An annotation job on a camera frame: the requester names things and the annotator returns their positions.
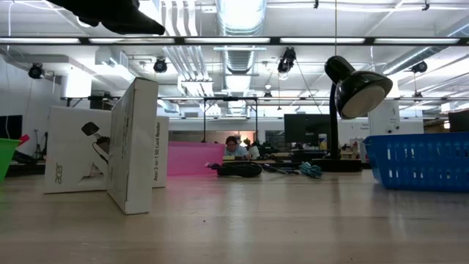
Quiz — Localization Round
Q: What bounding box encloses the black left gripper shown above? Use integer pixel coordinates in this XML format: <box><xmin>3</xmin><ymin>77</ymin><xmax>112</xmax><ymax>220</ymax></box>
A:
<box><xmin>47</xmin><ymin>0</ymin><xmax>166</xmax><ymax>36</ymax></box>

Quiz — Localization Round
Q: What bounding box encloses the white Acer card reader box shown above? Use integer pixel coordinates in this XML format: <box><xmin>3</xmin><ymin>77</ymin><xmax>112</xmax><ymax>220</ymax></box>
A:
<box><xmin>106</xmin><ymin>76</ymin><xmax>159</xmax><ymax>216</ymax></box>
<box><xmin>43</xmin><ymin>106</ymin><xmax>170</xmax><ymax>194</ymax></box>

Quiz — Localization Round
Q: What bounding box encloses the black cable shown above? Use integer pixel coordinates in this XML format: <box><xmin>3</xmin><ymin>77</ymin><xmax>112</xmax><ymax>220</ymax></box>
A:
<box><xmin>215</xmin><ymin>163</ymin><xmax>263</xmax><ymax>179</ymax></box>

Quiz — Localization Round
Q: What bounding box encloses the teal braided cable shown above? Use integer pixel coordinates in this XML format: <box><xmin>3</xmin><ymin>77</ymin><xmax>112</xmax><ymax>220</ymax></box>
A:
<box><xmin>298</xmin><ymin>161</ymin><xmax>323</xmax><ymax>180</ymax></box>

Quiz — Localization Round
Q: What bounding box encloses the pink translucent plastic bin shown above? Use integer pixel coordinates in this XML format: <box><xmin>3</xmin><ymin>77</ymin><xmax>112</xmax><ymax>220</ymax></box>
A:
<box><xmin>167</xmin><ymin>141</ymin><xmax>225</xmax><ymax>177</ymax></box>

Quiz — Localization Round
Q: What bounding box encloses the green plastic bin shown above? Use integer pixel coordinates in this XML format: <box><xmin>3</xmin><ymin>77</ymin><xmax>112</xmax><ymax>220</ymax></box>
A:
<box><xmin>0</xmin><ymin>137</ymin><xmax>20</xmax><ymax>181</ymax></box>

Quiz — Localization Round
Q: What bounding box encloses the black ceiling spotlight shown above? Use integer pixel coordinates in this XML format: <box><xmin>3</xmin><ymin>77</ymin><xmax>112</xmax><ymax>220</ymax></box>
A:
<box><xmin>153</xmin><ymin>56</ymin><xmax>169</xmax><ymax>73</ymax></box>
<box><xmin>28</xmin><ymin>62</ymin><xmax>45</xmax><ymax>80</ymax></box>
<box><xmin>277</xmin><ymin>46</ymin><xmax>297</xmax><ymax>74</ymax></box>
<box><xmin>410</xmin><ymin>60</ymin><xmax>429</xmax><ymax>74</ymax></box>

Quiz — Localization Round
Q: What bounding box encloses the person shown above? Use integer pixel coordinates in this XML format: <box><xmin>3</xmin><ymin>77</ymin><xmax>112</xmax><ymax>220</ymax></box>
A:
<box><xmin>224</xmin><ymin>135</ymin><xmax>252</xmax><ymax>161</ymax></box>

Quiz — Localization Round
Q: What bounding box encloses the black computer monitor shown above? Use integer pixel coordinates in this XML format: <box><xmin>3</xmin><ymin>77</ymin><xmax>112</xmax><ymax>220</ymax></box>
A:
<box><xmin>284</xmin><ymin>113</ymin><xmax>333</xmax><ymax>144</ymax></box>

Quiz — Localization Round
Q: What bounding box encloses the black gooseneck desk lamp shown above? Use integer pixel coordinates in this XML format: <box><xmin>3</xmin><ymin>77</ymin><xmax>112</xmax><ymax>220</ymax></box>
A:
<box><xmin>310</xmin><ymin>55</ymin><xmax>394</xmax><ymax>173</ymax></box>

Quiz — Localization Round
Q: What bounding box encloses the blue plastic slotted basket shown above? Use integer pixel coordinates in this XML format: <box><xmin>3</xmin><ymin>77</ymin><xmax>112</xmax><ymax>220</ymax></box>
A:
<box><xmin>363</xmin><ymin>132</ymin><xmax>469</xmax><ymax>193</ymax></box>

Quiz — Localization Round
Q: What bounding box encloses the dark wall screen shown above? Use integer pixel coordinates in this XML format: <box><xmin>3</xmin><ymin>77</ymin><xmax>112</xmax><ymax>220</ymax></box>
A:
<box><xmin>0</xmin><ymin>114</ymin><xmax>23</xmax><ymax>140</ymax></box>

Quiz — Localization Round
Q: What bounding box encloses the black table border rail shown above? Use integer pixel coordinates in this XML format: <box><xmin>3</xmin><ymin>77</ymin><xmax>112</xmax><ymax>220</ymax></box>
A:
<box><xmin>5</xmin><ymin>159</ymin><xmax>367</xmax><ymax>177</ymax></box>

